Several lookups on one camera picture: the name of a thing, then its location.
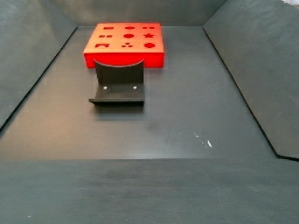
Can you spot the black curved holder stand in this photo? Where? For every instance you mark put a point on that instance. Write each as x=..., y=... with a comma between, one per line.
x=120, y=83

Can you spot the red shape sorter block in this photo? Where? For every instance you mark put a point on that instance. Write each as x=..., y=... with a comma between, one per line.
x=120, y=44

